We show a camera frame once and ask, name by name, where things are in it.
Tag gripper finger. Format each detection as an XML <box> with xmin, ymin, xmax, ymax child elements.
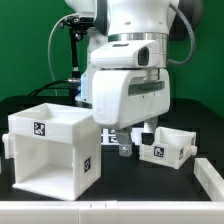
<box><xmin>115</xmin><ymin>128</ymin><xmax>132</xmax><ymax>157</ymax></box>
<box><xmin>144</xmin><ymin>119</ymin><xmax>158</xmax><ymax>134</ymax></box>

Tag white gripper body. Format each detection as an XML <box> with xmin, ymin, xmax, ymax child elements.
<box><xmin>92</xmin><ymin>69</ymin><xmax>170</xmax><ymax>130</ymax></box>

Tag small white drawer with knob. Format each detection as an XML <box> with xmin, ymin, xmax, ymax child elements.
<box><xmin>139</xmin><ymin>127</ymin><xmax>197</xmax><ymax>169</ymax></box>

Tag large white drawer cabinet box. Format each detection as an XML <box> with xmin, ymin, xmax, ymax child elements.
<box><xmin>2</xmin><ymin>103</ymin><xmax>101</xmax><ymax>200</ymax></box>

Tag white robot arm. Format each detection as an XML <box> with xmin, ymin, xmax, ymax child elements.
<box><xmin>65</xmin><ymin>0</ymin><xmax>195</xmax><ymax>156</ymax></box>

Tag white marker sheet on table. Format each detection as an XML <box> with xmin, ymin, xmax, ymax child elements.
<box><xmin>101</xmin><ymin>127</ymin><xmax>154</xmax><ymax>146</ymax></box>

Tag black cables on table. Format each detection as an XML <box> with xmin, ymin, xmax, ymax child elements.
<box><xmin>27</xmin><ymin>79</ymin><xmax>78</xmax><ymax>97</ymax></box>

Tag grey corrugated hose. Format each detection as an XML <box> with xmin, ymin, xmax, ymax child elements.
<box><xmin>167</xmin><ymin>2</ymin><xmax>196</xmax><ymax>66</ymax></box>

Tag white front rail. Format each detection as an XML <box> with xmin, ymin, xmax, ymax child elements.
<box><xmin>0</xmin><ymin>201</ymin><xmax>224</xmax><ymax>224</ymax></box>

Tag white rail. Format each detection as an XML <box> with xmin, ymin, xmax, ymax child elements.
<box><xmin>0</xmin><ymin>201</ymin><xmax>224</xmax><ymax>224</ymax></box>
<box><xmin>194</xmin><ymin>158</ymin><xmax>224</xmax><ymax>202</ymax></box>

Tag white right rail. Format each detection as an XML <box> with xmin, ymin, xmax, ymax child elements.
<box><xmin>194</xmin><ymin>158</ymin><xmax>224</xmax><ymax>202</ymax></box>

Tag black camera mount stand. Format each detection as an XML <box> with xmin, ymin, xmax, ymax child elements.
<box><xmin>60</xmin><ymin>15</ymin><xmax>93</xmax><ymax>100</ymax></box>

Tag white camera cable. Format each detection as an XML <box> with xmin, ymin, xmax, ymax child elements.
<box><xmin>47</xmin><ymin>13</ymin><xmax>81</xmax><ymax>97</ymax></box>

